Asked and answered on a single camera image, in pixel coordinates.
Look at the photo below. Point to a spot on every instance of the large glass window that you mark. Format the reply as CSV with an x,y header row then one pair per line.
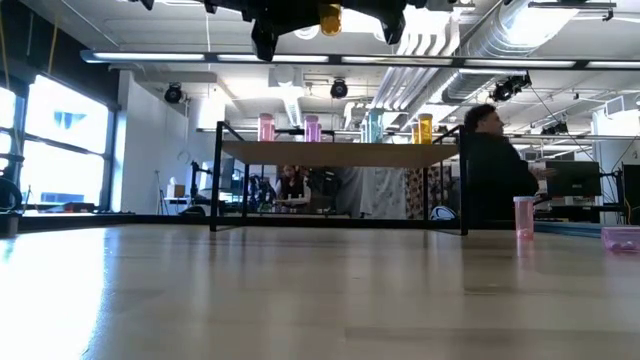
x,y
65,130

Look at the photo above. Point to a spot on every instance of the overhead light bar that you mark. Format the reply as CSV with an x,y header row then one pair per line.
x,y
150,56

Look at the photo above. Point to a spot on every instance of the black ceiling spotlight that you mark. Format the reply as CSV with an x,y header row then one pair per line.
x,y
339,88
173,93

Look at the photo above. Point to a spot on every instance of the wooden shelf black metal frame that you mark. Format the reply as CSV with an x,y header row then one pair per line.
x,y
340,154

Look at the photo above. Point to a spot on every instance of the white printed hanging cloth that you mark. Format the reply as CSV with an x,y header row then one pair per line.
x,y
382,192

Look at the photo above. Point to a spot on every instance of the pink pill bottle white cap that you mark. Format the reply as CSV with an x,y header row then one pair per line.
x,y
523,220
266,129

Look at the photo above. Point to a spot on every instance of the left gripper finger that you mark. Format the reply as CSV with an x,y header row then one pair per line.
x,y
265,40
394,25

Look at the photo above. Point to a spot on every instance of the black computer monitor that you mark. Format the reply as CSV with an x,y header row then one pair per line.
x,y
575,180
632,192

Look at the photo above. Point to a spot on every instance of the black ceiling-mounted device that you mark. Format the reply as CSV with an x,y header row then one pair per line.
x,y
510,87
555,129

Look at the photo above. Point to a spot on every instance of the brown patterned cloth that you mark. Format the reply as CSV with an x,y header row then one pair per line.
x,y
415,190

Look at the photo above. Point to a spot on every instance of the purple pill bottle white cap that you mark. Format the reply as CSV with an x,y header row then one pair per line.
x,y
312,130
621,239

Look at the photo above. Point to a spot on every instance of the cardboard box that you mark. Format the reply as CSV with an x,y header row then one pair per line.
x,y
176,190

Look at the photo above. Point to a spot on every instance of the blue white ball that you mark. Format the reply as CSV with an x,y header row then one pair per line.
x,y
444,213

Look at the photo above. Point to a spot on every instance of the grey hanging cloth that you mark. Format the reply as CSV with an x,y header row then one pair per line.
x,y
350,190

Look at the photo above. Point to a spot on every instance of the person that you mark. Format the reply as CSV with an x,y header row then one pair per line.
x,y
495,170
292,185

